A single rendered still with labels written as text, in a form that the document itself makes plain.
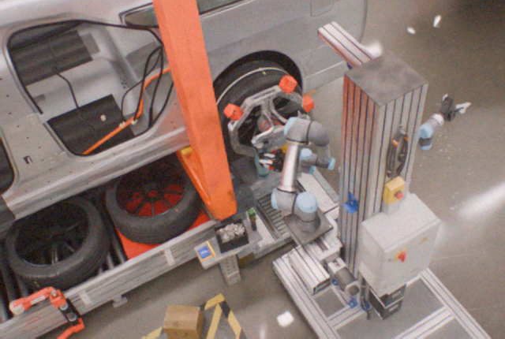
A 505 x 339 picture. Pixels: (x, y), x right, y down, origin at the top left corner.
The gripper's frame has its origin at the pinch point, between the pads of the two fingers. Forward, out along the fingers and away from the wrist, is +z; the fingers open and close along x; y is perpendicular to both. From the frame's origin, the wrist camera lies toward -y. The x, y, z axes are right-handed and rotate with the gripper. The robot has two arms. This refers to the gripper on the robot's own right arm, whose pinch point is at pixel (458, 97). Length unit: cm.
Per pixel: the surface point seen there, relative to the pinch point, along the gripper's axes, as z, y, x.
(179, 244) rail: -155, 74, -109
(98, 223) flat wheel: -186, 54, -152
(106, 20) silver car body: -131, -80, -138
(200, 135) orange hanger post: -129, -24, -80
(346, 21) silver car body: 13, -14, -95
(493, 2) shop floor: 261, 107, -121
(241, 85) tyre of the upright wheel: -72, -8, -112
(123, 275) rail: -195, 76, -121
